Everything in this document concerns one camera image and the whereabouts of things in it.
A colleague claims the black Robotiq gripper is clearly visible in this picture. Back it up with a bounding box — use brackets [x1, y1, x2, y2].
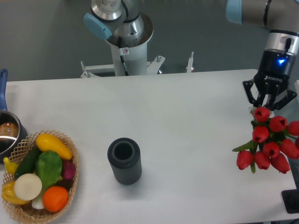
[242, 50, 297, 111]

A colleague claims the red tulip bouquet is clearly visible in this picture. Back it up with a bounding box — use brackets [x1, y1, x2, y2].
[232, 107, 299, 174]

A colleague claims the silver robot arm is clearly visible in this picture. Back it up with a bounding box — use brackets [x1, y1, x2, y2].
[83, 0, 299, 111]

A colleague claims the dark grey ribbed vase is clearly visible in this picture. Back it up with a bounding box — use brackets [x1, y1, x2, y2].
[107, 138, 142, 185]

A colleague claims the black device at edge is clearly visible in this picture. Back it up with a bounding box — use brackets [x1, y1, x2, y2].
[281, 189, 299, 214]

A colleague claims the purple radish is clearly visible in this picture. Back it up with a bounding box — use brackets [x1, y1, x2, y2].
[61, 161, 76, 180]

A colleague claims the yellow squash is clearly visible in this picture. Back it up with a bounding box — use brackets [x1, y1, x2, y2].
[36, 133, 73, 160]

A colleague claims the green lettuce leaf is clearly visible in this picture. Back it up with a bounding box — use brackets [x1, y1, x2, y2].
[32, 150, 62, 210]

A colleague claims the orange fruit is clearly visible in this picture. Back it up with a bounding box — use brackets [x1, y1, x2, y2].
[42, 186, 68, 212]

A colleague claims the green cucumber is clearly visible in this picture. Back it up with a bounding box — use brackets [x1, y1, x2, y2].
[14, 145, 42, 179]

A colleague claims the white round onion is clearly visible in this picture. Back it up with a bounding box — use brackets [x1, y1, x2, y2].
[14, 173, 42, 201]

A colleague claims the woven wicker basket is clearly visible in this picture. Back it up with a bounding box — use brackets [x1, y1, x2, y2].
[0, 130, 78, 224]

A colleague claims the yellow bell pepper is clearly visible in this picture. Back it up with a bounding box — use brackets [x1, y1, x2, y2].
[1, 181, 30, 205]

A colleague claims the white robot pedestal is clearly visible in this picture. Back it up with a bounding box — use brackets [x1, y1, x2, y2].
[80, 11, 194, 78]

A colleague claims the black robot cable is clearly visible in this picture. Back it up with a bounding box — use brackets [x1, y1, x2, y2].
[117, 36, 129, 76]

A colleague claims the blue handled saucepan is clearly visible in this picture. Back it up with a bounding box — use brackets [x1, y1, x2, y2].
[0, 69, 28, 164]

